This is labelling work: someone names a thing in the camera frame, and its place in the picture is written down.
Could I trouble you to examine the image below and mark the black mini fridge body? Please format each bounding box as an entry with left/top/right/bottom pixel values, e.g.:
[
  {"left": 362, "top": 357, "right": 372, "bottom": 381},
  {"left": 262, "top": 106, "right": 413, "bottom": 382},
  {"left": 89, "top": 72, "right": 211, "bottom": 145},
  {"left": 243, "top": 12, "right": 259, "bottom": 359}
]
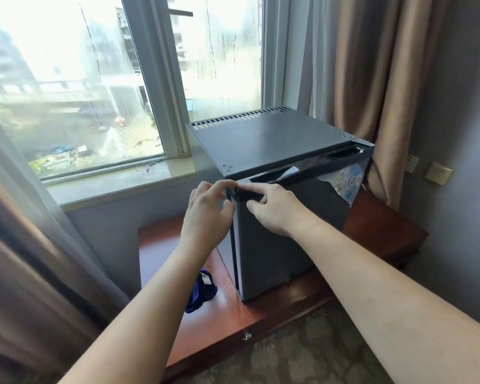
[{"left": 186, "top": 106, "right": 376, "bottom": 304}]

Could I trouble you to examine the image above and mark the black mini fridge door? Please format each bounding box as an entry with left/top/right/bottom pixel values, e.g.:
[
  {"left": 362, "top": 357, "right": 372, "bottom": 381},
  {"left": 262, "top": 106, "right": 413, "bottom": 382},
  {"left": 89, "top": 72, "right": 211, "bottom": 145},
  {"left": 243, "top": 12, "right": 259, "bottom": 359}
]
[{"left": 230, "top": 146, "right": 375, "bottom": 303}]

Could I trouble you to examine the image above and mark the person's left forearm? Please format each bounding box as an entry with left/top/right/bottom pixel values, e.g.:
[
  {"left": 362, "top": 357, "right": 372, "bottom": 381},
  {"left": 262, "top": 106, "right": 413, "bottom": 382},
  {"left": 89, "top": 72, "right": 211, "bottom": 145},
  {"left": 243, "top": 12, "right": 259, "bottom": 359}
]
[{"left": 58, "top": 236, "right": 225, "bottom": 384}]

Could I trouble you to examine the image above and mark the dark blue cloth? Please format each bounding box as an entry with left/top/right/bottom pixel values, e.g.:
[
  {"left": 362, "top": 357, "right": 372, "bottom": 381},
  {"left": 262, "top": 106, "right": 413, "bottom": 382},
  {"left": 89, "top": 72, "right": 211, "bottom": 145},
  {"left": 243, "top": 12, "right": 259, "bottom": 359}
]
[{"left": 183, "top": 269, "right": 219, "bottom": 315}]

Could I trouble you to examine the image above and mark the brown drape curtain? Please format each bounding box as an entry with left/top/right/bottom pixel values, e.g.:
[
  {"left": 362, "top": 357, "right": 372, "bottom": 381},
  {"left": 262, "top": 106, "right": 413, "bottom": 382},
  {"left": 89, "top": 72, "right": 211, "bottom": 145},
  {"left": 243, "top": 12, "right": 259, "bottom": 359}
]
[
  {"left": 0, "top": 162, "right": 106, "bottom": 384},
  {"left": 328, "top": 0, "right": 453, "bottom": 211}
]

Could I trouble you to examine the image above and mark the reddish brown wooden cabinet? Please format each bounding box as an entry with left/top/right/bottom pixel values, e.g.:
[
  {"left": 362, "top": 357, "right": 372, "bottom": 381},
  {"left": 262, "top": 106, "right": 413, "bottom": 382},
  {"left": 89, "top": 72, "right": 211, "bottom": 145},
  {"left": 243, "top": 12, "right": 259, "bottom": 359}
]
[{"left": 138, "top": 191, "right": 429, "bottom": 381}]

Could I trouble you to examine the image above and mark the person's right forearm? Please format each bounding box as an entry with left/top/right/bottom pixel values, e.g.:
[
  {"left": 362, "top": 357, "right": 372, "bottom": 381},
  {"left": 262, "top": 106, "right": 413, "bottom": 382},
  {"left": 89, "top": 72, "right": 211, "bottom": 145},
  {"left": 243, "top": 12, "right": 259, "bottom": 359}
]
[{"left": 290, "top": 214, "right": 480, "bottom": 384}]

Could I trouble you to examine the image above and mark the light blue paper sticker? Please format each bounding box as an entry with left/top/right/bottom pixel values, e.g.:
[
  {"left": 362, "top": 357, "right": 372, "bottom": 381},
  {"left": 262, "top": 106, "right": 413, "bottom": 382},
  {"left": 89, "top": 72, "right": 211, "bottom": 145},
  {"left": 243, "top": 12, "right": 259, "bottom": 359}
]
[{"left": 317, "top": 164, "right": 365, "bottom": 207}]

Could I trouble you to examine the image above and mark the person's left hand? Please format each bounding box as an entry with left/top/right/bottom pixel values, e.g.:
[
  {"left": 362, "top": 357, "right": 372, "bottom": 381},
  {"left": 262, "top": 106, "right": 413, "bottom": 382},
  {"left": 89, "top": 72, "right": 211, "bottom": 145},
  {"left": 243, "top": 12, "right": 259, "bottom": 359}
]
[{"left": 180, "top": 180, "right": 238, "bottom": 253}]

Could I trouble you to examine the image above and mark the beige wall switch plate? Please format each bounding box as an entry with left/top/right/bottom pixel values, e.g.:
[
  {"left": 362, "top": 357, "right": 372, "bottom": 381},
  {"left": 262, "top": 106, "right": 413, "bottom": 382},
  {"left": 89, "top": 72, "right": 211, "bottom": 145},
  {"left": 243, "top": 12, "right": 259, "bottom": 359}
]
[{"left": 423, "top": 161, "right": 455, "bottom": 187}]

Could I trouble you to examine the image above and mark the person's right hand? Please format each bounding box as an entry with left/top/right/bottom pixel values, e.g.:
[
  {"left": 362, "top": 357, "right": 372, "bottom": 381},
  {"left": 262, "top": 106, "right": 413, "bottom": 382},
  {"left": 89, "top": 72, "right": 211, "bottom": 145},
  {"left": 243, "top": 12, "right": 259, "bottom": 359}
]
[{"left": 236, "top": 182, "right": 325, "bottom": 239}]

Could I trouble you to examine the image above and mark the beige stone window sill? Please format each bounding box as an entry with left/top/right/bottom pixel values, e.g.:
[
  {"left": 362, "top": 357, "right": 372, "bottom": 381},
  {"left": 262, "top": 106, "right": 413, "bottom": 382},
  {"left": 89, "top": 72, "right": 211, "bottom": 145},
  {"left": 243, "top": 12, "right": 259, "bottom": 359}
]
[{"left": 46, "top": 157, "right": 197, "bottom": 213}]

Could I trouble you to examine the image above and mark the grey framed window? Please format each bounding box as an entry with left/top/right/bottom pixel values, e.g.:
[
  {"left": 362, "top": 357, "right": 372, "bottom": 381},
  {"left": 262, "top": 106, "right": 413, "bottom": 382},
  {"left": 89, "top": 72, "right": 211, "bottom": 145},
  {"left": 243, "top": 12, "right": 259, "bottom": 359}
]
[{"left": 0, "top": 0, "right": 290, "bottom": 185}]

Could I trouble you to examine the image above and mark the grey sheer curtain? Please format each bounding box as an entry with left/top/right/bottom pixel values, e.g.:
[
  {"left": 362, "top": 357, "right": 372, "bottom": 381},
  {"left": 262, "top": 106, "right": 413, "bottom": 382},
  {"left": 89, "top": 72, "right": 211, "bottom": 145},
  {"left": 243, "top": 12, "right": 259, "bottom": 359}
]
[
  {"left": 0, "top": 103, "right": 131, "bottom": 316},
  {"left": 289, "top": 0, "right": 342, "bottom": 123}
]

